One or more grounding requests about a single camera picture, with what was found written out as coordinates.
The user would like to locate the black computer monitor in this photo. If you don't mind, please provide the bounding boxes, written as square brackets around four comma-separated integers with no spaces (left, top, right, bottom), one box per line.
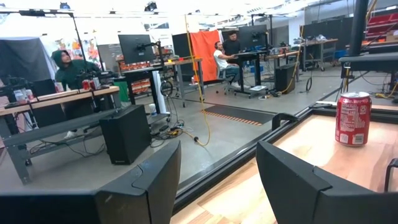
[118,34,155,65]
[238,24,268,52]

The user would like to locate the black standing desk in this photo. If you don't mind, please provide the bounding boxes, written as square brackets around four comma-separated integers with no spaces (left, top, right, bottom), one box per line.
[123,67,171,124]
[233,51,270,98]

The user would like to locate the grey side desk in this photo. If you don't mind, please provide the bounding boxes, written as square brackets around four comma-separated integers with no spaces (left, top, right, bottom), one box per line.
[338,51,398,73]

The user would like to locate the wood-top table grey legs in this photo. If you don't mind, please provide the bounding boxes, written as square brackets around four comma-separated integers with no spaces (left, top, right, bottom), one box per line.
[164,57,205,108]

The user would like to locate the red storage bin rack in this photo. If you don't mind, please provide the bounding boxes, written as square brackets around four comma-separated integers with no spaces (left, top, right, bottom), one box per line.
[365,12,398,43]

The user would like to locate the person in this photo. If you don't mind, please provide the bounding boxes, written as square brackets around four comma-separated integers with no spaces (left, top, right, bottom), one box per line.
[51,49,102,140]
[222,30,242,57]
[213,40,243,90]

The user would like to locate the wooden workbench grey steel frame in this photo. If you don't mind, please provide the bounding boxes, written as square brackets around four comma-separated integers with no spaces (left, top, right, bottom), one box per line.
[0,85,123,185]

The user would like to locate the black vertical post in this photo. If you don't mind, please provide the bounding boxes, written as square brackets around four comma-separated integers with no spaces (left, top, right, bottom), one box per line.
[348,0,370,57]

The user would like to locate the black overhead light boom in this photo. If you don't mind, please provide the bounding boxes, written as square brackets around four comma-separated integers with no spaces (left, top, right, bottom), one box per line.
[18,9,90,62]

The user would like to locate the orange-red fabric backdrop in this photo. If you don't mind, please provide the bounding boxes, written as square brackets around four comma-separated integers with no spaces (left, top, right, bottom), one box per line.
[189,29,222,83]

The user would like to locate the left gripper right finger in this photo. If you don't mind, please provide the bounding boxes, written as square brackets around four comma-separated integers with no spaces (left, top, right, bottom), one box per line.
[256,141,398,224]

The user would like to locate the grey fabric backdrop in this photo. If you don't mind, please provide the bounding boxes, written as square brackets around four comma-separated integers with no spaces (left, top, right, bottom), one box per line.
[0,36,57,83]

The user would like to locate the black floor mat orange edge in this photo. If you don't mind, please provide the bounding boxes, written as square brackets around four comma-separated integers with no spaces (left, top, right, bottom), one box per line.
[200,105,277,127]

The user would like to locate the black computer tower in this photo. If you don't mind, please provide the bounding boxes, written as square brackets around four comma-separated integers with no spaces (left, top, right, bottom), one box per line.
[274,63,296,95]
[99,105,152,165]

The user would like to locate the red cola can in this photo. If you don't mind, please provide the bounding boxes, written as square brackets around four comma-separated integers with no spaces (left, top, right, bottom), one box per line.
[335,91,373,147]

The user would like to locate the black frame handle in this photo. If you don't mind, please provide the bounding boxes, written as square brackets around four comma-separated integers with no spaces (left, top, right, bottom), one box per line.
[271,112,300,131]

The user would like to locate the yellow extension cable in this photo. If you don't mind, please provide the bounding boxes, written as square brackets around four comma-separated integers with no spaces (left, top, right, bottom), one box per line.
[183,14,212,147]

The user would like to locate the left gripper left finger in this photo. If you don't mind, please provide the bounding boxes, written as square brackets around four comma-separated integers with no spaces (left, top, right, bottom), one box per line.
[0,140,182,224]

